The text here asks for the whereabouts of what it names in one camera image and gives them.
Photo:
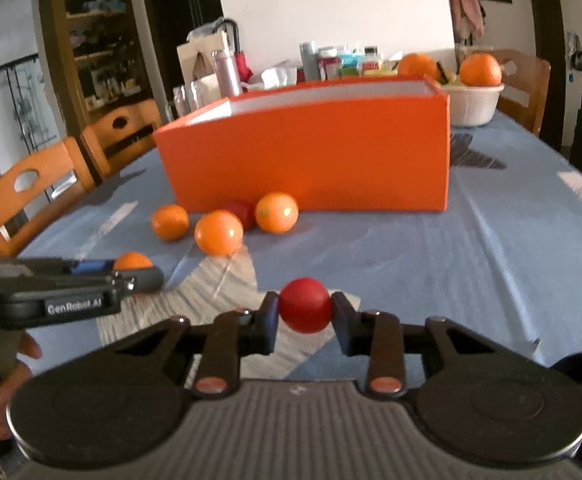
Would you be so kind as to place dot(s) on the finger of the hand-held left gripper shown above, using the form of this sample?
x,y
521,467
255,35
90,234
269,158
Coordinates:
x,y
143,280
93,267

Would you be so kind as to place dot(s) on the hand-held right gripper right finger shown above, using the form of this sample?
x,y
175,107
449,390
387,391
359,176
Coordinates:
x,y
340,322

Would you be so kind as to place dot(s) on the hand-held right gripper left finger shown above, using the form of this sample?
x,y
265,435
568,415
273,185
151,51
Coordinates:
x,y
270,322

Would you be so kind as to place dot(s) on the small orange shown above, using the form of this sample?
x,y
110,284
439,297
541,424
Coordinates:
x,y
170,221
218,232
132,261
277,212

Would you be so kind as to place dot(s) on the red round fruit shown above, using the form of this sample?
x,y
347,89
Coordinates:
x,y
303,305
242,210

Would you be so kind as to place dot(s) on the orange box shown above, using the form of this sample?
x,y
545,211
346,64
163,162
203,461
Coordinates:
x,y
311,155

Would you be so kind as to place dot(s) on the person's left hand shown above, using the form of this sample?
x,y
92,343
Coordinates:
x,y
6,390

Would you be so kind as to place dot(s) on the blue printed tablecloth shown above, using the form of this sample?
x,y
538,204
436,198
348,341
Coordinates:
x,y
421,260

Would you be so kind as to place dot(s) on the wooden chair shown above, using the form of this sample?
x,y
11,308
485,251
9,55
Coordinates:
x,y
521,80
46,160
138,110

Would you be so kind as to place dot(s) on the clear glass mug jar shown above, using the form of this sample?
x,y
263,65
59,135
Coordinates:
x,y
188,101

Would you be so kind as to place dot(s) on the dark wooden shelf cabinet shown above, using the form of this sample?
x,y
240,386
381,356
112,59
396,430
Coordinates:
x,y
101,50

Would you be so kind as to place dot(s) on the pink metal thermos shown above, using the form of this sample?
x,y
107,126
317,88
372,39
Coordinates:
x,y
226,75

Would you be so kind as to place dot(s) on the white carrier bag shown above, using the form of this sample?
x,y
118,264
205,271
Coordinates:
x,y
193,52

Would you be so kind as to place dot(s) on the tissue pack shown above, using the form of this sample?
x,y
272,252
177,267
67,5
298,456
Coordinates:
x,y
278,75

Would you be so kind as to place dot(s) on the white plastic basket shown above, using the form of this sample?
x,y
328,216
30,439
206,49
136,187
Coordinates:
x,y
471,105

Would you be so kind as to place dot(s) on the red label white bottle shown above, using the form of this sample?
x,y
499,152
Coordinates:
x,y
329,67

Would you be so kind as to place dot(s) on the grey bottle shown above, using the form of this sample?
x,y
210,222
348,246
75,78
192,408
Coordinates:
x,y
308,60

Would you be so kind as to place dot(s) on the large orange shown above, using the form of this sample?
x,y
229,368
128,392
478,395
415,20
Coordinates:
x,y
480,69
418,66

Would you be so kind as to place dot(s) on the pink hanging garment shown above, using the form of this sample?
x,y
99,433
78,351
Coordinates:
x,y
463,0

